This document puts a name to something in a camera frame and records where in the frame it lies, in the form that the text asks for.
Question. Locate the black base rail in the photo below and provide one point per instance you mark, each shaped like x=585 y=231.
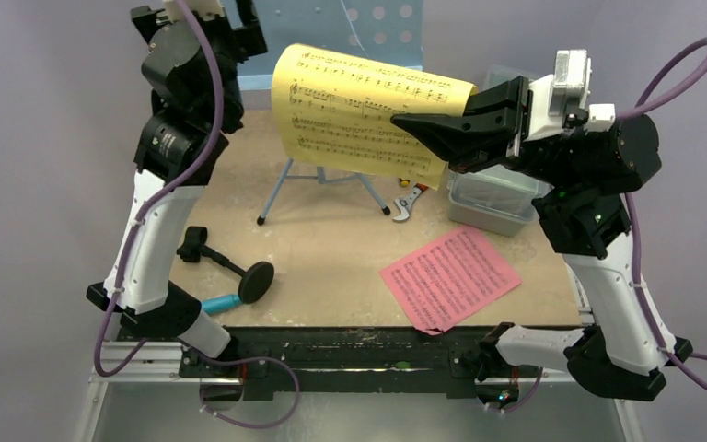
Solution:
x=359 y=360

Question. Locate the teal microphone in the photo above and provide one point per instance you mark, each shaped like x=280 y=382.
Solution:
x=217 y=305

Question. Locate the pink sheet music page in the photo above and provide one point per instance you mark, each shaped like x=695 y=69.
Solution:
x=449 y=279

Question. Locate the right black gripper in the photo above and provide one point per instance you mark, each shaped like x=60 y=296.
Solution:
x=518 y=115

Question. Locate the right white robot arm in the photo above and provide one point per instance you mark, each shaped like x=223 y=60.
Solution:
x=622 y=354

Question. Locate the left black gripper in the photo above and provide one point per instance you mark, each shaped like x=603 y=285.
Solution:
x=604 y=164

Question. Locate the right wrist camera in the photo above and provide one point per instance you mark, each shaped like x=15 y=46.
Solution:
x=559 y=101

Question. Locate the clear plastic storage box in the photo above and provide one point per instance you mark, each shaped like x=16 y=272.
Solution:
x=496 y=199

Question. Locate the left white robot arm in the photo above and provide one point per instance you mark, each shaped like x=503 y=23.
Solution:
x=192 y=68

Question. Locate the yellow sheet music page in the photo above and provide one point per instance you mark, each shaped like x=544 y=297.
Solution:
x=333 y=110

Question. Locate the red handled adjustable wrench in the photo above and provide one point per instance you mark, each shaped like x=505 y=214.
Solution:
x=405 y=203

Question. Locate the black microphone desk stand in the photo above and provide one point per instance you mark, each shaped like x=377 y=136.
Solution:
x=254 y=281

